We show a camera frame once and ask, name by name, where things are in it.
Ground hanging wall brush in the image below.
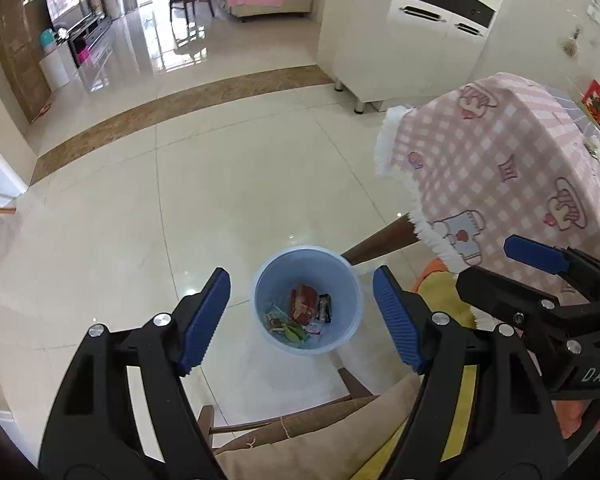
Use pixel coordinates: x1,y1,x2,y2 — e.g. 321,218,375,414
562,27,583,56

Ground dark tv stand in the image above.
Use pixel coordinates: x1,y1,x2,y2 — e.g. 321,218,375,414
65,14,113,58

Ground white cylinder bin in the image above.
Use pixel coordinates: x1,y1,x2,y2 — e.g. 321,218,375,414
39,50,71,92

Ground wooden dining chair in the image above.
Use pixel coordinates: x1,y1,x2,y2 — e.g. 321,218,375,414
197,367,381,448

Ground wooden table leg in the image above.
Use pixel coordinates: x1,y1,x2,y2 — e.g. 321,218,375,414
340,212,421,267

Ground pink checked tablecloth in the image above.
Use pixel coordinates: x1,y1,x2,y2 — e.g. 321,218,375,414
374,72,600,311

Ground red cartoon box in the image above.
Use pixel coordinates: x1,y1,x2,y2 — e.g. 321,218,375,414
580,79,600,117

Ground blue trash bin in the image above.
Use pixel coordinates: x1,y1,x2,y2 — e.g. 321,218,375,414
250,246,365,357

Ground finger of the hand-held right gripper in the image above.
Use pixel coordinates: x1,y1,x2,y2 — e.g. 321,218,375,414
455,265,600,356
503,234,600,293

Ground yellow cushion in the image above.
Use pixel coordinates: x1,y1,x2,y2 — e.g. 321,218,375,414
350,259,481,480

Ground purple checked cloth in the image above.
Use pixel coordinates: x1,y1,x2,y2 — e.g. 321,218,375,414
547,87,600,161

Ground colourful candy wrapper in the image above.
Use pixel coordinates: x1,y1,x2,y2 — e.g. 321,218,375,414
265,307,288,333

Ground white sideboard cabinet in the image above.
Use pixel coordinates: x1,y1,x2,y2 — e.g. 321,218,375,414
316,0,516,113

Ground red snack packet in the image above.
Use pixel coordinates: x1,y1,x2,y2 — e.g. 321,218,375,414
288,284,318,326

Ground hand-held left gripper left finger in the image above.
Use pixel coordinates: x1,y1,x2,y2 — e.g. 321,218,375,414
39,267,232,480

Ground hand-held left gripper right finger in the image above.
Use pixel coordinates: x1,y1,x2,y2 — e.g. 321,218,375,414
372,265,568,480

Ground wooden chair beige cushion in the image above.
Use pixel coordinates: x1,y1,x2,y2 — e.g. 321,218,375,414
215,372,423,480

